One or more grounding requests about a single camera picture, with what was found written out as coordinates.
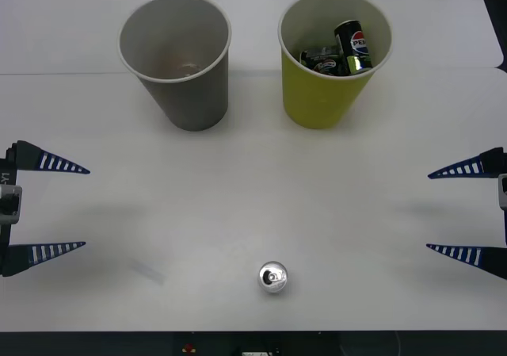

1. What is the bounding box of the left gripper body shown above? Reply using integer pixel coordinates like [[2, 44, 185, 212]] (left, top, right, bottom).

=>
[[0, 145, 19, 262]]

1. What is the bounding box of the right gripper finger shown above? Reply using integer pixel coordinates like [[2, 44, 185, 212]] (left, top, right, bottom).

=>
[[427, 147, 507, 180], [425, 243, 507, 281]]

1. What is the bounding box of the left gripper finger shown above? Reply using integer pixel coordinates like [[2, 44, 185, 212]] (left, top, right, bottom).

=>
[[11, 140, 91, 175], [0, 241, 87, 278]]

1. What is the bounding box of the black drink can silver top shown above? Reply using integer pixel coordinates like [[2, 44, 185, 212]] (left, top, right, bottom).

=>
[[257, 259, 288, 296]]

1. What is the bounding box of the grey plastic bin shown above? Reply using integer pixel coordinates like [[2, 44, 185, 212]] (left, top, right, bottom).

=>
[[117, 0, 232, 132]]

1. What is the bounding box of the yellow-green plastic bin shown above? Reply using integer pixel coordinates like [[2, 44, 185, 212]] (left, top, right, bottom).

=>
[[277, 0, 393, 130]]

